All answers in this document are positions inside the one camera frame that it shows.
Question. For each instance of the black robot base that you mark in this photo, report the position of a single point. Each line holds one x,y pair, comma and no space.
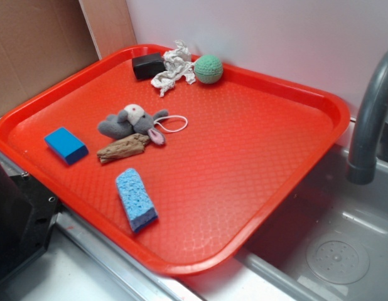
27,216

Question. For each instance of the black rectangular block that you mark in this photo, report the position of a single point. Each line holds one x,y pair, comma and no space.
148,66

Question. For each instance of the blue wooden block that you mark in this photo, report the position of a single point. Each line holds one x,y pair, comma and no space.
66,146

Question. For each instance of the red plastic tray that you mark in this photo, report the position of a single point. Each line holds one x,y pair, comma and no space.
249,141

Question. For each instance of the brown wood piece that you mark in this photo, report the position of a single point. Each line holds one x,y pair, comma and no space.
129,146

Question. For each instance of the grey plush mouse toy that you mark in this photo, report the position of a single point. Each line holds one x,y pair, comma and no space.
133,119

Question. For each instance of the light blue sponge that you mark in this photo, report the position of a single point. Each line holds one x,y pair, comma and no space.
137,204

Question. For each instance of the green dimpled ball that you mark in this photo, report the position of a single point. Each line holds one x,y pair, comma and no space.
208,69

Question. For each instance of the crumpled white paper towel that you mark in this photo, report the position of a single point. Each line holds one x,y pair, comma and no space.
178,64

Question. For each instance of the grey plastic sink basin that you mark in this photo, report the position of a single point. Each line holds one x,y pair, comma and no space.
328,240

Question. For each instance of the grey toy faucet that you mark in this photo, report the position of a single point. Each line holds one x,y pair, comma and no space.
370,135

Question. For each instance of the brown cardboard panel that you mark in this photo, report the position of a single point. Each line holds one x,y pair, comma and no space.
44,42

